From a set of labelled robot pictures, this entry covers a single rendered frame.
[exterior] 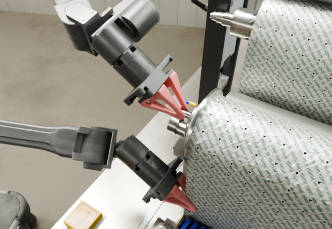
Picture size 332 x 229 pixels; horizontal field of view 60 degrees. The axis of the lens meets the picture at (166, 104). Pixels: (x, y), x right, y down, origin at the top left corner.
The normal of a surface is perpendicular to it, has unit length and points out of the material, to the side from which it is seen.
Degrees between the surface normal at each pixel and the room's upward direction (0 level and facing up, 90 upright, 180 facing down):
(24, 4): 90
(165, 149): 0
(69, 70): 0
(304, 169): 42
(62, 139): 36
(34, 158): 0
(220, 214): 91
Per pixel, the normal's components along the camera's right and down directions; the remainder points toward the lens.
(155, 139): 0.00, -0.73
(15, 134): 0.07, -0.19
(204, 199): -0.53, 0.58
